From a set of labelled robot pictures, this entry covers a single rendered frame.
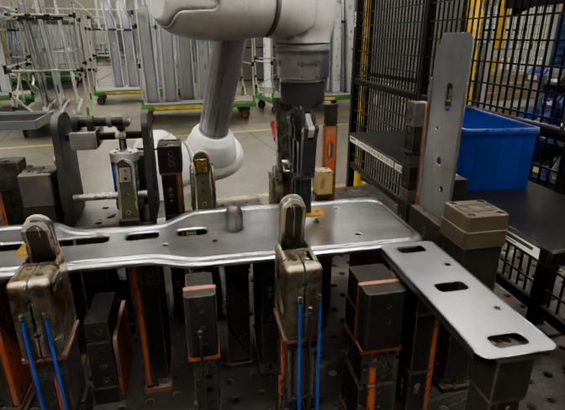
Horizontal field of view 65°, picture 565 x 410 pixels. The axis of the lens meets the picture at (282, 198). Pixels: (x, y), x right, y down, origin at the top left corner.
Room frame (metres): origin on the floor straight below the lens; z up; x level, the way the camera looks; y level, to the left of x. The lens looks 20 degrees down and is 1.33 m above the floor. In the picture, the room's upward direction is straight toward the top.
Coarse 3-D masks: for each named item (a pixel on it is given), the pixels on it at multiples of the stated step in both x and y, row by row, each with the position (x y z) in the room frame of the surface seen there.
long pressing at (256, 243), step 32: (64, 224) 0.76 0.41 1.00; (160, 224) 0.76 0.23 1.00; (192, 224) 0.77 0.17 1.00; (224, 224) 0.77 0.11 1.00; (256, 224) 0.77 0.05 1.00; (320, 224) 0.77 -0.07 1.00; (352, 224) 0.77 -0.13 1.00; (384, 224) 0.77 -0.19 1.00; (0, 256) 0.64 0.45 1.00; (96, 256) 0.64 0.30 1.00; (128, 256) 0.64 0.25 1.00; (160, 256) 0.64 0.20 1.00; (192, 256) 0.64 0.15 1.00; (224, 256) 0.64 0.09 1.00; (256, 256) 0.64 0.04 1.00; (320, 256) 0.66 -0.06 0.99
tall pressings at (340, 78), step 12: (348, 0) 8.92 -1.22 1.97; (336, 12) 8.81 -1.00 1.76; (348, 12) 8.90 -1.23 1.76; (336, 24) 8.78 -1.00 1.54; (348, 24) 8.88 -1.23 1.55; (336, 36) 8.75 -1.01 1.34; (348, 36) 8.85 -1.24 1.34; (336, 48) 8.73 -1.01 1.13; (348, 48) 8.84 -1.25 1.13; (336, 60) 8.72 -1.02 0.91; (348, 60) 8.82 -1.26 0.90; (336, 72) 8.71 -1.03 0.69; (348, 72) 8.80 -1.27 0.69; (336, 84) 8.69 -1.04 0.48; (348, 84) 8.79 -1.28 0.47
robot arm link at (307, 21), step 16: (288, 0) 0.70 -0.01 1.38; (304, 0) 0.71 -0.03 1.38; (320, 0) 0.73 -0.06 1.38; (288, 16) 0.70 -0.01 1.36; (304, 16) 0.71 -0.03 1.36; (320, 16) 0.73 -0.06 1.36; (272, 32) 0.71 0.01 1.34; (288, 32) 0.72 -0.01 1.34; (304, 32) 0.73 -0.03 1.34; (320, 32) 0.73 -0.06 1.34
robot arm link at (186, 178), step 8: (160, 136) 1.43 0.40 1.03; (168, 136) 1.45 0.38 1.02; (136, 144) 1.43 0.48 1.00; (184, 152) 1.46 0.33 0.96; (184, 160) 1.45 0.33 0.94; (184, 168) 1.44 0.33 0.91; (160, 176) 1.39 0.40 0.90; (184, 176) 1.44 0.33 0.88; (160, 184) 1.40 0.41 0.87; (184, 184) 1.46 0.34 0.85; (160, 192) 1.40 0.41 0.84; (160, 200) 1.40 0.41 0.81
